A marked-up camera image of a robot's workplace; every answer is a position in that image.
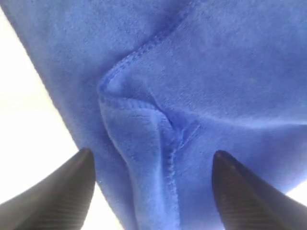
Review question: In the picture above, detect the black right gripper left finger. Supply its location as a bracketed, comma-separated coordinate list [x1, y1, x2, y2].
[0, 149, 95, 230]

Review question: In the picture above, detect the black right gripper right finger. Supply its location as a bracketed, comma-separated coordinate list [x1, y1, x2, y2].
[213, 150, 299, 230]

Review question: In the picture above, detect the blue microfiber towel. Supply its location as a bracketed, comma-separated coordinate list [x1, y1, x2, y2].
[0, 0, 307, 230]

